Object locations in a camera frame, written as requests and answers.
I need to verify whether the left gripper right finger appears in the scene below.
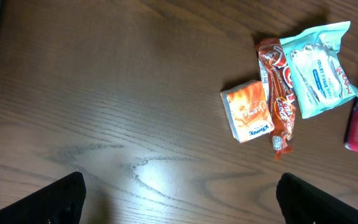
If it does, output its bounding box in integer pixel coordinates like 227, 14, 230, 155
276, 172, 358, 224

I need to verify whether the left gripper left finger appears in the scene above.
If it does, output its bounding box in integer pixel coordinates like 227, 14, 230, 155
0, 172, 86, 224

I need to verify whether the orange tissue pack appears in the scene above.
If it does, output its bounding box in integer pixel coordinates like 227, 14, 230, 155
221, 80, 275, 143

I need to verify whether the teal wet wipes pack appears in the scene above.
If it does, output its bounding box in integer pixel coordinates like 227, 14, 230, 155
280, 21, 358, 119

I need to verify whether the red brown snack bar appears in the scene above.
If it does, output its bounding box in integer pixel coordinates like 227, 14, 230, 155
255, 38, 296, 160

